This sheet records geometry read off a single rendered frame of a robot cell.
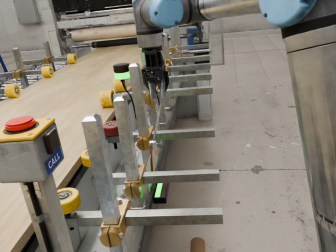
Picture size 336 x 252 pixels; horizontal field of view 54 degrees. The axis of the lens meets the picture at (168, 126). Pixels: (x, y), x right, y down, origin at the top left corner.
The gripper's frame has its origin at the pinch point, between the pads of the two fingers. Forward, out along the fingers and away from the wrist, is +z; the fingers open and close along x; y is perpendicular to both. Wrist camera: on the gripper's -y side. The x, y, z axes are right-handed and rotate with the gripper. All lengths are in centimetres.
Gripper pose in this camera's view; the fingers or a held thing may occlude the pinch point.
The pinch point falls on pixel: (159, 100)
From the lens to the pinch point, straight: 122.0
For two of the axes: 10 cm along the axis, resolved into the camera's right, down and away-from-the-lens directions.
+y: -1.0, 3.8, -9.2
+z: 1.1, 9.2, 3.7
